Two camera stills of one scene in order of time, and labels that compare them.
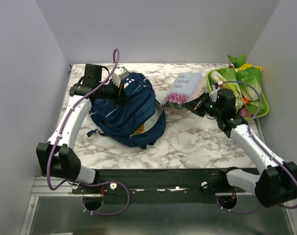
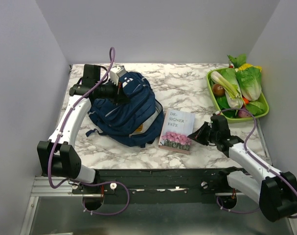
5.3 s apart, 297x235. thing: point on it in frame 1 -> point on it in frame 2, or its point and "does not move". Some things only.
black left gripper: [119, 93] does not move
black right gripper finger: [198, 105] -> [201, 135]
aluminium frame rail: [40, 189] does not move
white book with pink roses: [186, 86] -> [177, 126]
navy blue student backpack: [138, 124] does not move
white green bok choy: [229, 78] does not move
